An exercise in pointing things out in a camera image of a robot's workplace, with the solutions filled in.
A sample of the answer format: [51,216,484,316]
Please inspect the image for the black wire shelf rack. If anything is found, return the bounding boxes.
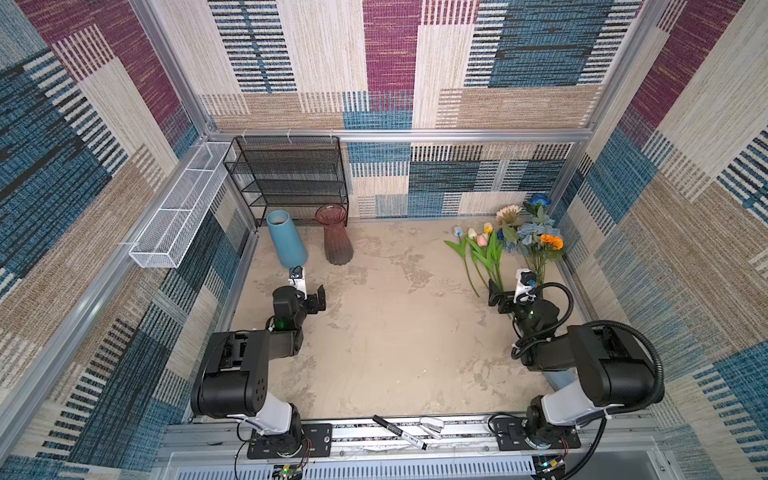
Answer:
[224,136,349,226]

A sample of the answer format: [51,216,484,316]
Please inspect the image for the dark red glass vase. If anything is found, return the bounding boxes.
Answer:
[315,204,354,266]

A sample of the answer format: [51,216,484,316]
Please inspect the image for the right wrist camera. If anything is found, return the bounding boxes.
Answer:
[514,269,538,304]

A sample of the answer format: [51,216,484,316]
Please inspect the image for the white wire mesh basket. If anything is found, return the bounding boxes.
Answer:
[129,142,230,269]

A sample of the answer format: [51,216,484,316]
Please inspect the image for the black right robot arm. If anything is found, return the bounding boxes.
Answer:
[488,271,665,450]

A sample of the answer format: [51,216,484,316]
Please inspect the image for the black marker pen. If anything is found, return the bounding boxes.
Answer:
[372,415,428,451]

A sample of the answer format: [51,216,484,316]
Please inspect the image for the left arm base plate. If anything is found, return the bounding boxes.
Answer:
[246,423,333,460]

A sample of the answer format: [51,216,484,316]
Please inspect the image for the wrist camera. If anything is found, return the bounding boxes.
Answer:
[514,269,538,304]
[289,266,307,296]

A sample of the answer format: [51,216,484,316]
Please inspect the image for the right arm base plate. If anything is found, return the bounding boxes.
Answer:
[489,415,582,452]

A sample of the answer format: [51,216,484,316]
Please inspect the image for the mixed blue orange bouquet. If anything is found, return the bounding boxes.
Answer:
[496,193,565,284]

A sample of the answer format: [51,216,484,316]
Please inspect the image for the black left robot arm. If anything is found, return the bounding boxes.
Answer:
[190,286,326,458]

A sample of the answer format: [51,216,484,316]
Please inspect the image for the teal cylindrical vase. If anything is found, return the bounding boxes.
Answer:
[266,210,308,269]

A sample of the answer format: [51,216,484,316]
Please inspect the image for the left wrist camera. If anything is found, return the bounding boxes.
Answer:
[289,266,307,296]

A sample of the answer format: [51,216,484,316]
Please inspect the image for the yellow tulip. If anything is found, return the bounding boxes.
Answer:
[483,222,504,290]

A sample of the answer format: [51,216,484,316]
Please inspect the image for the pink tulip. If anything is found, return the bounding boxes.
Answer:
[473,230,503,289]

